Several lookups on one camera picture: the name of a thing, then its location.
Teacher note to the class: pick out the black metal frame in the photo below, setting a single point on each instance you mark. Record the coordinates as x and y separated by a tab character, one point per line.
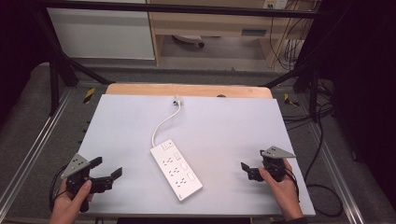
186	8

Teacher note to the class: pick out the white power strip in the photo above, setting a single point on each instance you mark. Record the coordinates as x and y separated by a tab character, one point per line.
176	169

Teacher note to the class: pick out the person's right hand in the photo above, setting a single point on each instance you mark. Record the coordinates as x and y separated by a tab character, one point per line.
285	194

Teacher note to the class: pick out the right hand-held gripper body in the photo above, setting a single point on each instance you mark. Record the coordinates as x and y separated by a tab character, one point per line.
275	153

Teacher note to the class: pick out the wooden table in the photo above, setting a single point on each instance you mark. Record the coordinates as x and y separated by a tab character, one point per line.
155	89

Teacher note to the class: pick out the white cabinet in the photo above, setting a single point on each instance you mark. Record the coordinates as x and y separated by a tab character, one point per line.
102	34

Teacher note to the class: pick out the person's left hand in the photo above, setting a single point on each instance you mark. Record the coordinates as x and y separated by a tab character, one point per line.
67	207

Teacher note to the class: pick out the white plug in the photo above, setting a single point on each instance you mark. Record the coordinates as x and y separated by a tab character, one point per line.
177	100

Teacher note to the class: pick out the aluminium floor rail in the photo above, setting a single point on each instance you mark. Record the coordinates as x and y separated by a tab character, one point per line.
337	174
31	146

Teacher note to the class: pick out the chair base with caster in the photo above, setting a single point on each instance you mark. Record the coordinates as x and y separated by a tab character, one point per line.
190	39

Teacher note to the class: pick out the light wooden desk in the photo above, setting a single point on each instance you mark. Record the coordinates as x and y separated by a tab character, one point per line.
218	23

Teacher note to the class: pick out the black yellow tape marker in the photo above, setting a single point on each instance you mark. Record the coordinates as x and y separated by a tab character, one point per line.
89	95
290	100

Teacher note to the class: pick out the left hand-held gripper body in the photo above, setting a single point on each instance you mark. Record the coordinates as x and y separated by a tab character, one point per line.
74	165

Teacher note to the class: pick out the white wall socket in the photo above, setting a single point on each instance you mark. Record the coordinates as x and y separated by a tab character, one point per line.
275	3

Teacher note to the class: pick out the pale grey table board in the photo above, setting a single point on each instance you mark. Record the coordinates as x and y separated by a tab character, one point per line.
224	137

